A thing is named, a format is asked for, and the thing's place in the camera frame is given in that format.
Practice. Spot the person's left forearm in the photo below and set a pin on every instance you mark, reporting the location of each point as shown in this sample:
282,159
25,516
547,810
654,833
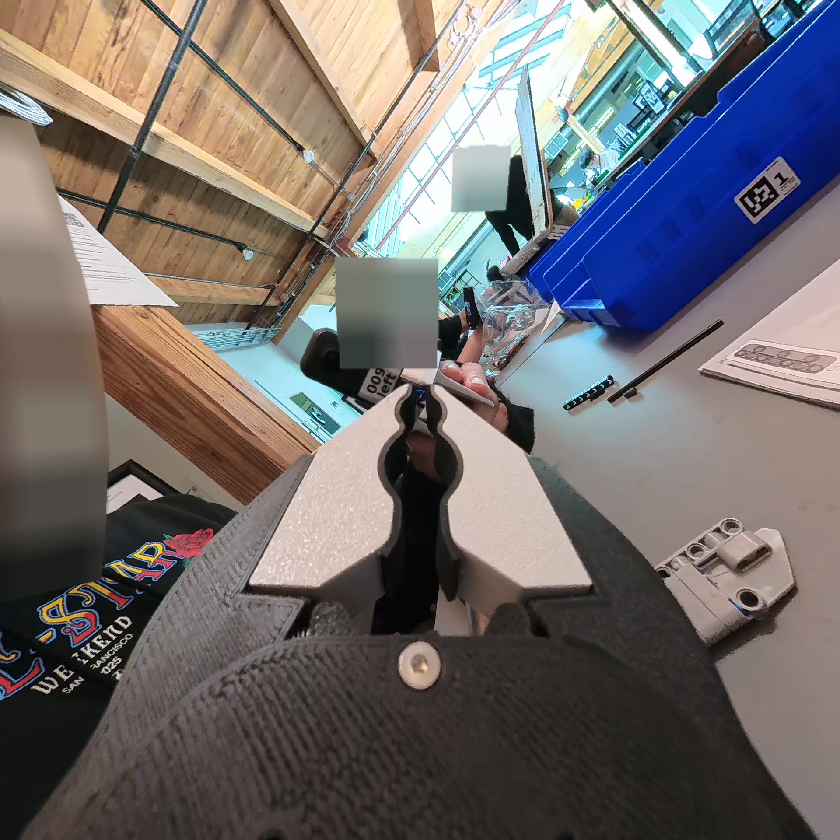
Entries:
518,423

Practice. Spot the black picture frame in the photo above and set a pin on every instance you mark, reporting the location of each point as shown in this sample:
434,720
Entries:
141,482

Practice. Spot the white board panel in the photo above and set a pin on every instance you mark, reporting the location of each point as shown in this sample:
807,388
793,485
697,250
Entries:
533,164

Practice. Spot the blue plastic bin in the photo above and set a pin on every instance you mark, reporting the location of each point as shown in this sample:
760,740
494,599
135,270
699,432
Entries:
656,229

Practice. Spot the person's left hand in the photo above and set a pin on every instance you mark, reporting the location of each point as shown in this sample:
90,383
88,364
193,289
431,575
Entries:
474,374

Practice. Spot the clear plastic parts bag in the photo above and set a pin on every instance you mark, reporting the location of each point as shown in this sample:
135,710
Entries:
515,308

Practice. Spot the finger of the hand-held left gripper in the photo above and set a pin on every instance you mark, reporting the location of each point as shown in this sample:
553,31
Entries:
459,389

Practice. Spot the building instruction booklet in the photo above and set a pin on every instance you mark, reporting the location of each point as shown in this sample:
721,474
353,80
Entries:
787,341

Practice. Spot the white paper sheet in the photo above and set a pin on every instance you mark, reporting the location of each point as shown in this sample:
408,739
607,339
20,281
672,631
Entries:
111,262

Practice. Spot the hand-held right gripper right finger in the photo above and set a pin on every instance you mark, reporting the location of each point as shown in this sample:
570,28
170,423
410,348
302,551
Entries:
518,525

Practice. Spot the black toy beam with holes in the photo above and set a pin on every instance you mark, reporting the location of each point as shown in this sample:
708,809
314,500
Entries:
589,392

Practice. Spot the person's black printed shirt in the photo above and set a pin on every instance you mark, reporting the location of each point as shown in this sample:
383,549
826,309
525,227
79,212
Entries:
65,722

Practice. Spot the grey desk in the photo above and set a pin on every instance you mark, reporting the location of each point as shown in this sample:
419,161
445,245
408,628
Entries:
623,492

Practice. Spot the grey toy brick assembly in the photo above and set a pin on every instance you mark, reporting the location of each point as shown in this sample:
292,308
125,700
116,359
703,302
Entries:
728,577

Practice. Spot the black handheld device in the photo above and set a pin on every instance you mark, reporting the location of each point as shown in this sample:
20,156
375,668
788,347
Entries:
470,307

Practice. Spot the long black toy axle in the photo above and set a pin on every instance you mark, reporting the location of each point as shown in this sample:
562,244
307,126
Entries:
666,361

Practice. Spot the wooden post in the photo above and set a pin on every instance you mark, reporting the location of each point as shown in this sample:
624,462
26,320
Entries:
184,394

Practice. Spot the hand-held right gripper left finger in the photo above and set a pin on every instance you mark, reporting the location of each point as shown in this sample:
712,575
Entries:
315,525

